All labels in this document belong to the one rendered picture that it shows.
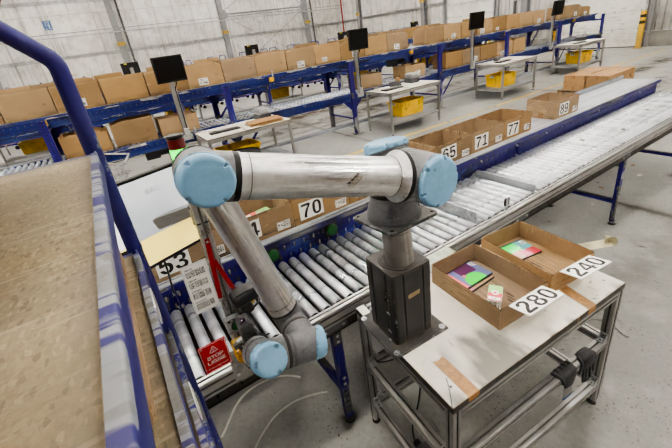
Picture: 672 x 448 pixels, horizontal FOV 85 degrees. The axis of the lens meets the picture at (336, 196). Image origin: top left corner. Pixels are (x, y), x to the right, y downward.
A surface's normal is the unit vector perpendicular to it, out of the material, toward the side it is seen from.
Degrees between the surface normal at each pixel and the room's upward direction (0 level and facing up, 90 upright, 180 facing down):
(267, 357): 58
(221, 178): 84
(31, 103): 88
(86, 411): 0
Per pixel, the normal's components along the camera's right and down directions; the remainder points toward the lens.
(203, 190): 0.33, 0.25
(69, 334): -0.13, -0.91
